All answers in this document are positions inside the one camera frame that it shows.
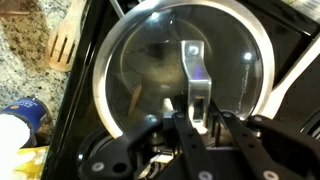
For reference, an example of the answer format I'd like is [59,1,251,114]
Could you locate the clear glass lid steel rim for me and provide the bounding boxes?
[93,0,275,137]

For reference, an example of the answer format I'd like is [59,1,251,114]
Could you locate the blue salt canister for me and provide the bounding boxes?
[0,97,48,154]

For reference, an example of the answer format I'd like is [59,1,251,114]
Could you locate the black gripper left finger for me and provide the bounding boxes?
[80,113,217,180]

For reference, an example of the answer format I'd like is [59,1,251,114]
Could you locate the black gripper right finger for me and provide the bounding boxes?
[213,111,320,180]

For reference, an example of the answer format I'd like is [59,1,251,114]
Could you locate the yellow sponge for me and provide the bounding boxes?
[10,146,49,180]

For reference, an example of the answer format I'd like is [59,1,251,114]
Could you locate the wooden slotted spatula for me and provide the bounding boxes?
[45,0,87,72]

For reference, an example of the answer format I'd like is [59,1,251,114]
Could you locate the black electric stove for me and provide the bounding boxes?
[42,0,319,180]

